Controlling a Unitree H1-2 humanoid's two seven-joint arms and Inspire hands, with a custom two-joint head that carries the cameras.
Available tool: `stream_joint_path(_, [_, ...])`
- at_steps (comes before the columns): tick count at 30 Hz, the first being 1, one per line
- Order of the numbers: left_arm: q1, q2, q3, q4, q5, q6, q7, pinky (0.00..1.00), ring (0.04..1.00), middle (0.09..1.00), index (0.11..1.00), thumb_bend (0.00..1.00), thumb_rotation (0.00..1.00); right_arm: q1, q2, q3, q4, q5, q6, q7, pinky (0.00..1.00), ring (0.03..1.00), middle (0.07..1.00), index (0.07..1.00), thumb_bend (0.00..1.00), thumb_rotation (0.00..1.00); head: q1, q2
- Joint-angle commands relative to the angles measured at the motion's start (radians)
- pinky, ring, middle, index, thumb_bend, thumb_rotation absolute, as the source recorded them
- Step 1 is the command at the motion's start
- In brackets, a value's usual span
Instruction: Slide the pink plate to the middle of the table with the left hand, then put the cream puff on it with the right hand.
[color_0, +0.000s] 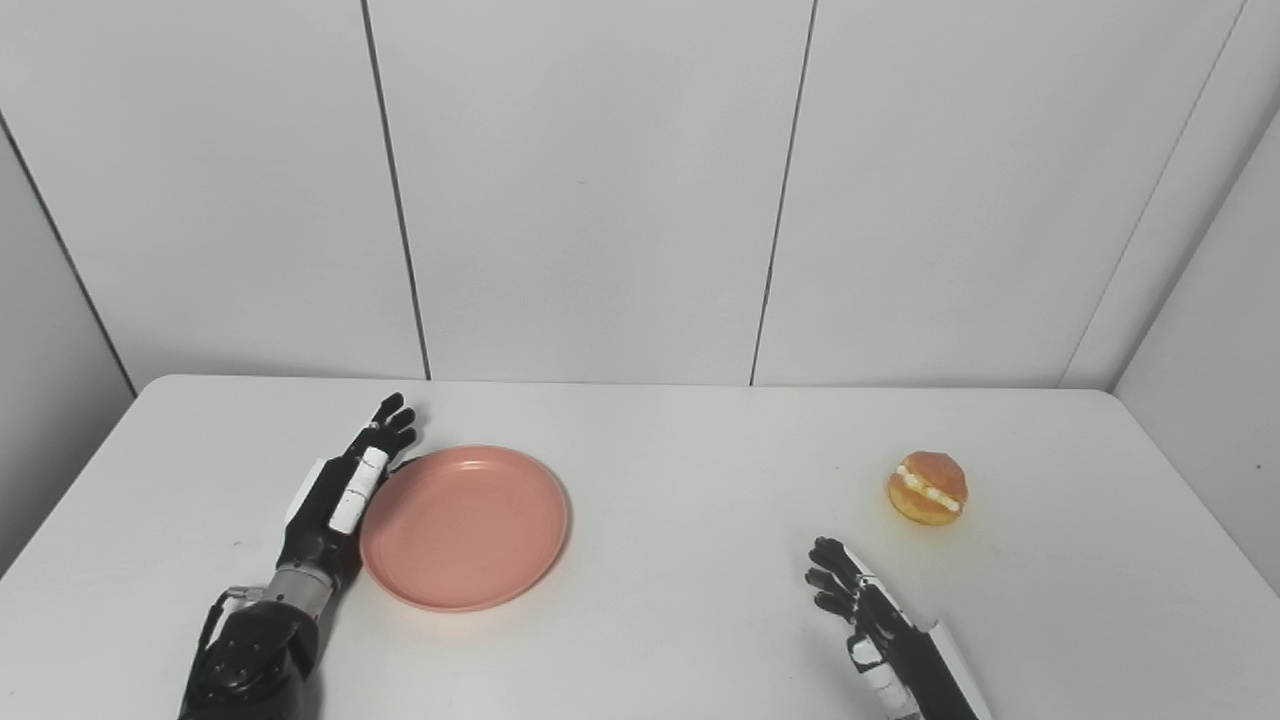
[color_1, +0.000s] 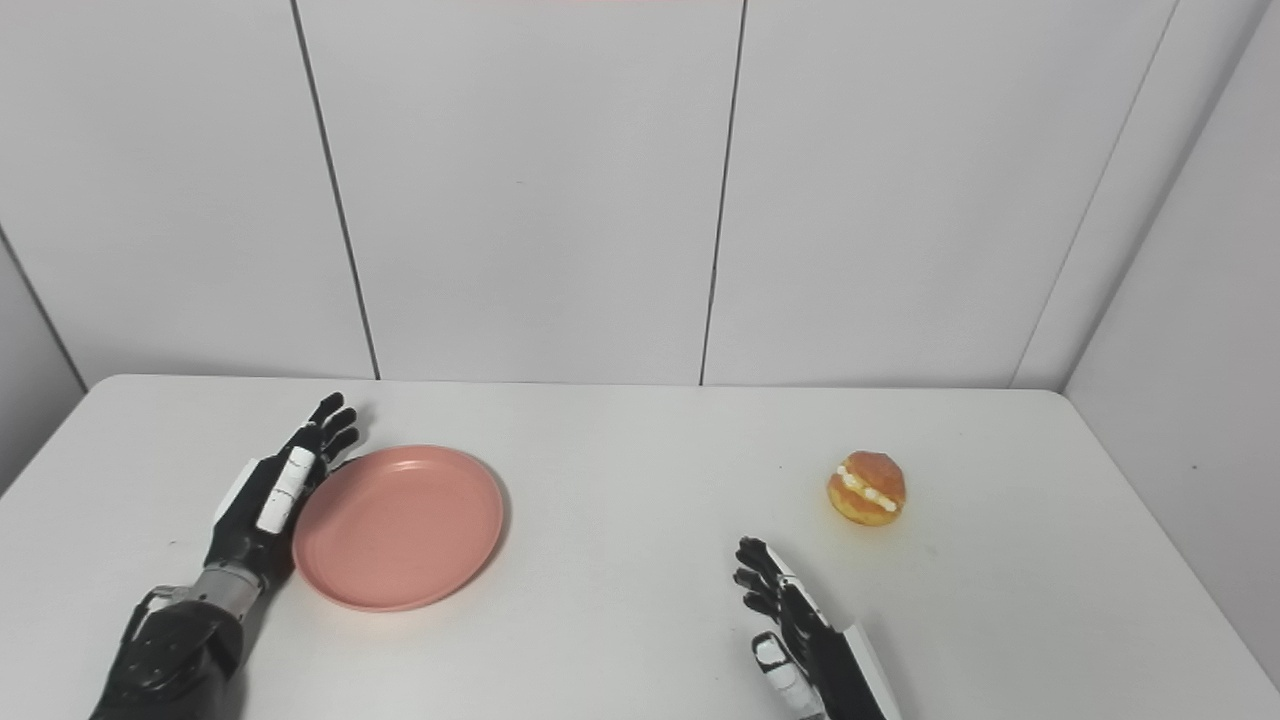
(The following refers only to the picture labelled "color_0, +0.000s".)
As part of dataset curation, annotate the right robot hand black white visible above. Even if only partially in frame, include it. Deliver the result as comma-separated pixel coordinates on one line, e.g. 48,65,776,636
805,537,993,720

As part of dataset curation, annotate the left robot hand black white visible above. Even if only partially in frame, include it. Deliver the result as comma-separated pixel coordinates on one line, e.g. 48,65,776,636
276,392,419,586

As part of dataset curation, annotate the cream puff pastry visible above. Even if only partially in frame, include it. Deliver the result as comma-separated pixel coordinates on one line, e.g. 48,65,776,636
886,451,969,526

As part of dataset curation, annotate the pink round plate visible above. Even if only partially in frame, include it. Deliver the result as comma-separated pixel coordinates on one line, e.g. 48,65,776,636
359,445,570,613

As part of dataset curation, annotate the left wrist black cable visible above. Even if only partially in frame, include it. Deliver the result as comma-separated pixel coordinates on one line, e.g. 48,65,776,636
190,586,266,701

